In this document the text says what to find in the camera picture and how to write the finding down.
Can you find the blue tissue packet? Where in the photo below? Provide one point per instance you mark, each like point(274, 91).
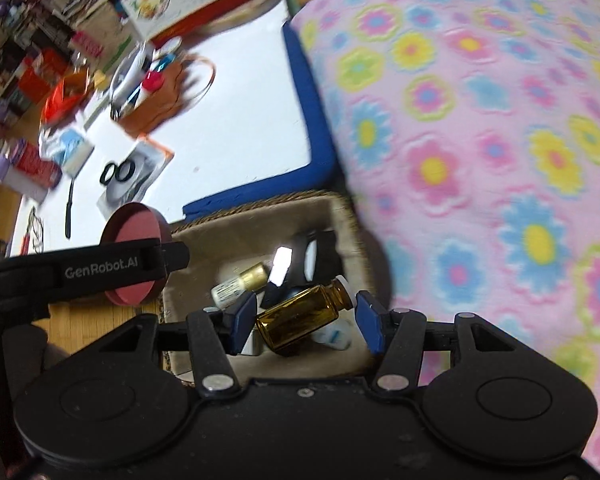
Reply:
point(75, 152)

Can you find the orange plastic bag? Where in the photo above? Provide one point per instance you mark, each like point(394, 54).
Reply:
point(62, 100)

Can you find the red-capped marker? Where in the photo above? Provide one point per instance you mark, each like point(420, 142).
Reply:
point(150, 85)

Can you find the orange leather pen holder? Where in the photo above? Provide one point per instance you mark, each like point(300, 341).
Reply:
point(152, 110)

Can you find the amber bottle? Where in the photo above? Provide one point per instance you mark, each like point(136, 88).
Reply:
point(300, 317)

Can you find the black pen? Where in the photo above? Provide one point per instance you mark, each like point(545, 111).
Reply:
point(69, 210)

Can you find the woven basket with fabric lining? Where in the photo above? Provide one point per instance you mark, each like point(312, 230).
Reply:
point(220, 235)

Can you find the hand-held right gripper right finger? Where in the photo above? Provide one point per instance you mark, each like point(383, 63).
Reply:
point(371, 322)

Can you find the black power adapter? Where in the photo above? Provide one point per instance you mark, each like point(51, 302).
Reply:
point(322, 255)

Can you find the white pen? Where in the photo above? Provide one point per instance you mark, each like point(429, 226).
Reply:
point(130, 77)

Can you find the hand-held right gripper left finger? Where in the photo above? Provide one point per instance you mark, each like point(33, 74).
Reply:
point(241, 325)

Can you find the red box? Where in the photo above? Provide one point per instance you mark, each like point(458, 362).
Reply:
point(32, 167)

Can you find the white plug adapter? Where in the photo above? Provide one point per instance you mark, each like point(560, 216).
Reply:
point(335, 336)

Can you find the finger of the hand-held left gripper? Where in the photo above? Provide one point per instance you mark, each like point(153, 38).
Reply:
point(169, 260)

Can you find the gold and black lipstick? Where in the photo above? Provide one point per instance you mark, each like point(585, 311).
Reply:
point(280, 267)

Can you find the pink floral fleece blanket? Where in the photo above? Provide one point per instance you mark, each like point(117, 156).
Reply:
point(480, 160)

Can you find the red-framed glasses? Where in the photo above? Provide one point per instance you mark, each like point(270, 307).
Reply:
point(34, 232)

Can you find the round wooden tray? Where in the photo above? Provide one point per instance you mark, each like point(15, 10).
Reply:
point(260, 5)

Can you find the pink round compact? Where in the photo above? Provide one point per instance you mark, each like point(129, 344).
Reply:
point(135, 225)

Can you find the plastic bag with black rings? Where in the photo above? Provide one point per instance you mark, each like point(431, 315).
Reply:
point(135, 175)

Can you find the white and gold tube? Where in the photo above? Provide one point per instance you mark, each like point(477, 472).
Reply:
point(235, 285)

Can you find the desk calendar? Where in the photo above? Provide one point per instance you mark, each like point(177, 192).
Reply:
point(190, 0)

